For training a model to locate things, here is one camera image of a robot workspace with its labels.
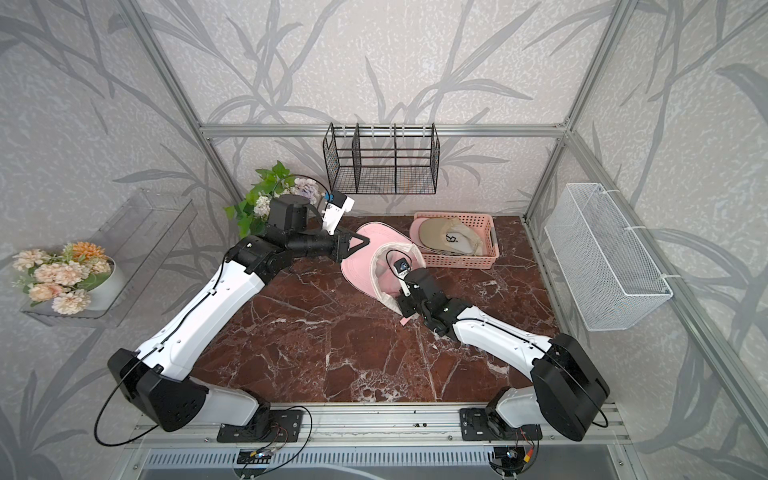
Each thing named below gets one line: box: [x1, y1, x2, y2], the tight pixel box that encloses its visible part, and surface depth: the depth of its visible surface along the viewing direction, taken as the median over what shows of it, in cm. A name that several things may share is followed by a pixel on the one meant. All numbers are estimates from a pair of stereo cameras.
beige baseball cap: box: [419, 217, 483, 256], surface depth 109 cm
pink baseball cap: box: [340, 222, 426, 315], surface depth 72 cm
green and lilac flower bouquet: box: [224, 160, 320, 239], surface depth 87 cm
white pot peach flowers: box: [12, 241, 121, 315], surface depth 52 cm
